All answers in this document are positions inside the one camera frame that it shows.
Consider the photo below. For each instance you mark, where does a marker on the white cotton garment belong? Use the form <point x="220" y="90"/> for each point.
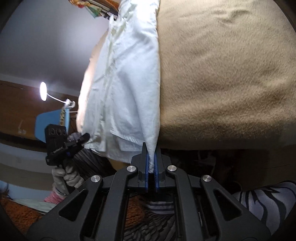
<point x="118" y="103"/>

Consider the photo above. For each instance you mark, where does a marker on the grey pleated skirt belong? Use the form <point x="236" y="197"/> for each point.
<point x="273" y="205"/>

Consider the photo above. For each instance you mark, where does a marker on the beige bed blanket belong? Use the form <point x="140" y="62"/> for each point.
<point x="227" y="72"/>

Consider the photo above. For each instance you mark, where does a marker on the left hand in grey glove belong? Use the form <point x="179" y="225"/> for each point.
<point x="65" y="176"/>

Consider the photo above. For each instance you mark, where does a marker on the blue chair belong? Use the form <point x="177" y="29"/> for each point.
<point x="56" y="117"/>

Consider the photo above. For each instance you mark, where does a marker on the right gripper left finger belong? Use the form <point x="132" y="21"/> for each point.
<point x="143" y="168"/>

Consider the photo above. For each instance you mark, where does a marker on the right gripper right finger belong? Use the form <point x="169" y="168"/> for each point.
<point x="159" y="171"/>

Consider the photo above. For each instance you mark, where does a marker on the white desk lamp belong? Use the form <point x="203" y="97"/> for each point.
<point x="43" y="91"/>

